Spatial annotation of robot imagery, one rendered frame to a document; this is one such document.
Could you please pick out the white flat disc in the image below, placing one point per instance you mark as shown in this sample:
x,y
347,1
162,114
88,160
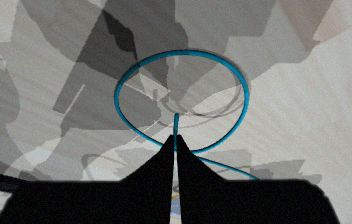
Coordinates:
x,y
175,207

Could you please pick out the turquoise wire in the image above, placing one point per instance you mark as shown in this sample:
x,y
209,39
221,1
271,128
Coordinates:
x,y
176,116

